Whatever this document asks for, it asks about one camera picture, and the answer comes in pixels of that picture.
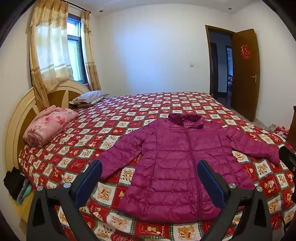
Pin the red paper door decoration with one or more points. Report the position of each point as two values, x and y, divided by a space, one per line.
245 51

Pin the folded pink floral blanket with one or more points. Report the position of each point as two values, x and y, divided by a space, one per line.
48 122

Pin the beige sheer curtain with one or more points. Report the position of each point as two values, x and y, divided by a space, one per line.
49 46

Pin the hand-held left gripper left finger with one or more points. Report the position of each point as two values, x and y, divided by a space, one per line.
89 183

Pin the magenta puffer jacket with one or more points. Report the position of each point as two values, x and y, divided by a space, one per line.
166 162

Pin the brown wooden cabinet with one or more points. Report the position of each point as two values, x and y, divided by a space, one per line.
292 127

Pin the teal cloth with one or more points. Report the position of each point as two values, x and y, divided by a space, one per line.
24 192

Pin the striped pillow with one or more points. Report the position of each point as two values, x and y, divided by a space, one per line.
89 97

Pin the black cloth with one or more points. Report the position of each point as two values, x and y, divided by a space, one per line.
13 183

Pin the beige patterned curtain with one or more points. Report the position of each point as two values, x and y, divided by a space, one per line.
90 58

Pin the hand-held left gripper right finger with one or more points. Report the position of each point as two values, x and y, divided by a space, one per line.
211 185

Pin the dark curtain rod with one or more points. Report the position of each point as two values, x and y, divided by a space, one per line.
78 6

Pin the window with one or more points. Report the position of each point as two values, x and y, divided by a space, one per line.
75 46

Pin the red checkered printed bedspread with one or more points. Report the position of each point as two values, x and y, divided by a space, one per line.
115 120

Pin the floor clutter pile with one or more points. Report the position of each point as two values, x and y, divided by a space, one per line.
276 130

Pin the brown wooden door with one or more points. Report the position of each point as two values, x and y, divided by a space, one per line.
245 92

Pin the brown door frame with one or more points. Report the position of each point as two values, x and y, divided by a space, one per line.
207 60

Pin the cream wooden headboard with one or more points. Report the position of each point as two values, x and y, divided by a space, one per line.
13 120

